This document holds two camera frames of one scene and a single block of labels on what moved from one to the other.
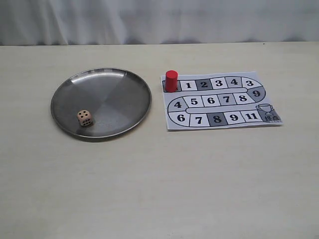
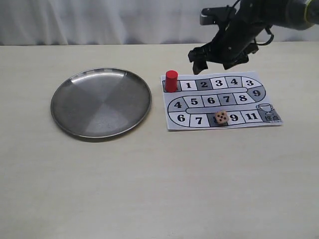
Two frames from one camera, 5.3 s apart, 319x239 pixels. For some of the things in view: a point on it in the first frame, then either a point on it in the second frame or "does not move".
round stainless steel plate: x=100 y=102 does not move
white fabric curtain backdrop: x=75 y=22 does not move
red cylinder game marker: x=171 y=80 does not move
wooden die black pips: x=84 y=117 → x=222 y=117
